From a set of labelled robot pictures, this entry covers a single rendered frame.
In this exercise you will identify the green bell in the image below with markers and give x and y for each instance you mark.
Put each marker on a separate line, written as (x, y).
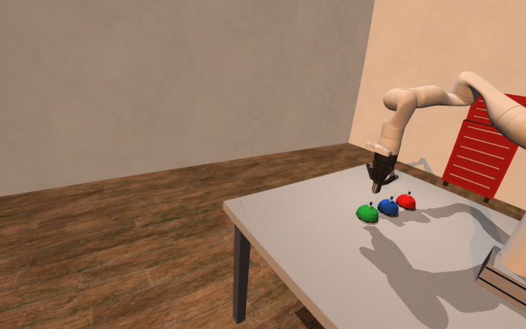
(367, 213)

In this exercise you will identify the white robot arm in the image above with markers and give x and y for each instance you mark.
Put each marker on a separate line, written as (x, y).
(506, 116)

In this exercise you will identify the blue dome bell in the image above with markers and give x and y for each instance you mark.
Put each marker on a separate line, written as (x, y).
(388, 206)

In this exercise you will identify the red bell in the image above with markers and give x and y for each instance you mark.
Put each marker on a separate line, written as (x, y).
(406, 201)

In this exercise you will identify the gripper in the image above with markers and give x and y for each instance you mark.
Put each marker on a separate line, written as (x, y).
(379, 169)

